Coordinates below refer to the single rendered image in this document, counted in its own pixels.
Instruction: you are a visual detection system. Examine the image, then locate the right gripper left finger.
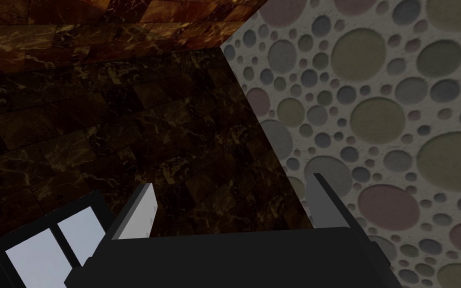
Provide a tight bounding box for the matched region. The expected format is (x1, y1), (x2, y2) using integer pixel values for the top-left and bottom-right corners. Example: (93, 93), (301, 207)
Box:
(111, 182), (159, 241)

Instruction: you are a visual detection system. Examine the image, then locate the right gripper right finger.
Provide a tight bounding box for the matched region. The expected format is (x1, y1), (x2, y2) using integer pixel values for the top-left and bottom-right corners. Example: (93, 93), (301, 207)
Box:
(308, 172), (363, 230)

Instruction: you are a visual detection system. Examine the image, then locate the black framed window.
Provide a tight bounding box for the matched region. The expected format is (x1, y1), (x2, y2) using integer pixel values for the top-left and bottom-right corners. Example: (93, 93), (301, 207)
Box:
(0, 190), (115, 288)

